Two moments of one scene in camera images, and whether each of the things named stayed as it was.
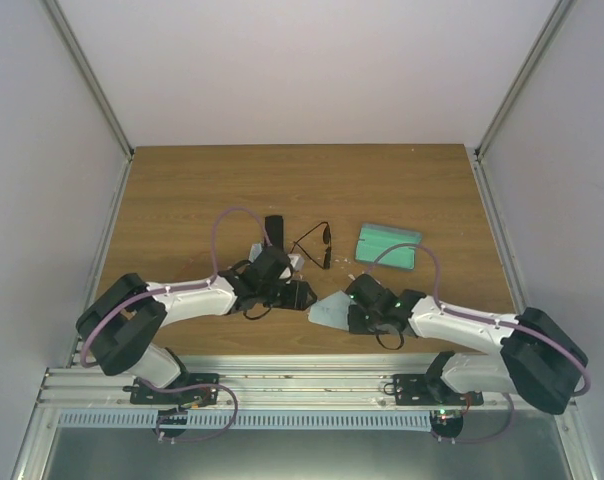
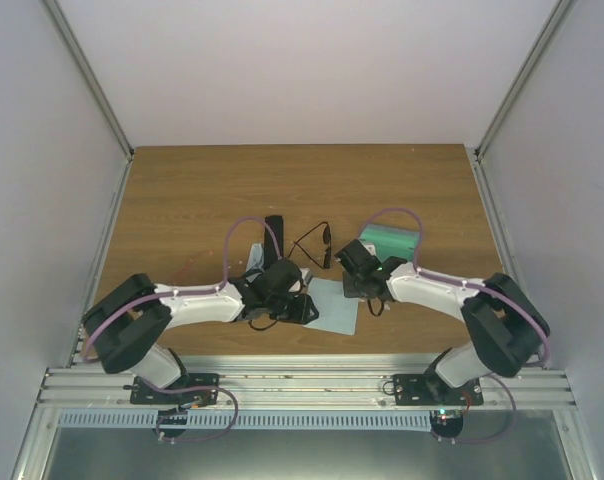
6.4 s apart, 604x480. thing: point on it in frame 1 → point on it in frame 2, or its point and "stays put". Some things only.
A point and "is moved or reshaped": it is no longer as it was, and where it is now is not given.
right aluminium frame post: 558,14 stays put
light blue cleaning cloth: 332,311 is moved or reshaped
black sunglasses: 327,234 stays put
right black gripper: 355,324 → 349,290
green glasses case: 375,239 stays put
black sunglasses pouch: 274,227 stays put
